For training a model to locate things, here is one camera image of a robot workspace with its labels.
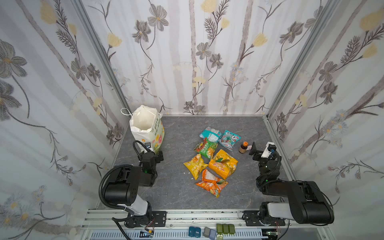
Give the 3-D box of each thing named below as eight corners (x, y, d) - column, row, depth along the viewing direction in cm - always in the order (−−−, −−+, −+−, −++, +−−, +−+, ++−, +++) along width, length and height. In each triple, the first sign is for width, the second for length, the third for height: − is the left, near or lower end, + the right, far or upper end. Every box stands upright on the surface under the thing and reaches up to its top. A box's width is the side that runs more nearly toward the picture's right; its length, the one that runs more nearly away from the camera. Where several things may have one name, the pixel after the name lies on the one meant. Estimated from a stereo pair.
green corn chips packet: (194, 150, 101) (194, 147, 98) (202, 139, 107) (203, 136, 104) (210, 159, 97) (210, 156, 94) (218, 147, 103) (218, 144, 100)
